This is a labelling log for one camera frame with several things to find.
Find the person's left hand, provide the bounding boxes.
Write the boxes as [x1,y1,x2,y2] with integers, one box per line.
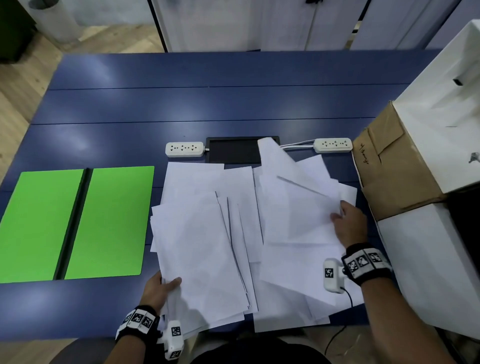
[139,270,183,316]

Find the person's right hand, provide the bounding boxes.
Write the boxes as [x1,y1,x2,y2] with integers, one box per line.
[329,199,369,248]

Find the pile of white papers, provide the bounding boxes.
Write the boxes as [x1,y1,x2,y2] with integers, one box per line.
[149,136,365,334]

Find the green folder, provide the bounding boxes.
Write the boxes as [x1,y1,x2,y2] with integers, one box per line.
[0,165,155,285]

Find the person's left forearm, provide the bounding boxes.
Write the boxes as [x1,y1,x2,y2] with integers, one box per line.
[103,331,149,364]

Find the person's right forearm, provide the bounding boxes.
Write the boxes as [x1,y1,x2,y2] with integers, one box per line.
[360,272,457,364]

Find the person's black clothing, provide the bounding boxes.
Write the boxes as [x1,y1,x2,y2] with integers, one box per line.
[191,335,331,364]

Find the left marker wristband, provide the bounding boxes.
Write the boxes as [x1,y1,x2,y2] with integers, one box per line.
[115,305,160,341]

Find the marker wristband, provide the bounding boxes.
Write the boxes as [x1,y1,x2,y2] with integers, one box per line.
[115,305,160,341]
[341,242,394,288]

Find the right marker wristband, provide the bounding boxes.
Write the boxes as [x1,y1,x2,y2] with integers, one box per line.
[341,242,394,288]

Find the brown cardboard box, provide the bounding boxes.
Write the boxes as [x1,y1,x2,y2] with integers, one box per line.
[351,100,447,222]

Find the white power strip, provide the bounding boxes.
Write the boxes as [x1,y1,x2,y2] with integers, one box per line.
[313,137,354,154]
[165,141,205,158]

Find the white cabinet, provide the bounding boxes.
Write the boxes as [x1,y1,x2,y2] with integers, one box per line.
[376,18,480,342]

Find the white partition panels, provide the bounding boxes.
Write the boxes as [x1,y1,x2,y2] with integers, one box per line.
[148,0,462,53]

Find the grey plant pot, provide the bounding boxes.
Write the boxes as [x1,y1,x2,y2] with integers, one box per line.
[28,0,82,44]

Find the dark green cabinet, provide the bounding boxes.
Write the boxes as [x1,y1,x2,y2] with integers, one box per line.
[0,0,37,64]

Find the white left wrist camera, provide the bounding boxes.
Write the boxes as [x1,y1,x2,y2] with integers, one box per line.
[160,319,185,362]

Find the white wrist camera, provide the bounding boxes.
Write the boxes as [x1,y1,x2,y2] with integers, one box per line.
[160,319,185,362]
[323,257,348,294]

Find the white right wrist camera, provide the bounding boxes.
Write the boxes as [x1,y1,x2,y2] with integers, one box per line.
[323,257,348,294]

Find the black right camera cable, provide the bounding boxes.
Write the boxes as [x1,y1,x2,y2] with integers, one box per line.
[324,286,355,357]

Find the white power cable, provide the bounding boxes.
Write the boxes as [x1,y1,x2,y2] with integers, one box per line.
[279,139,316,150]

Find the black desk cable tray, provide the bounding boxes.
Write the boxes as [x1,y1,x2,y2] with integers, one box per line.
[205,135,281,165]

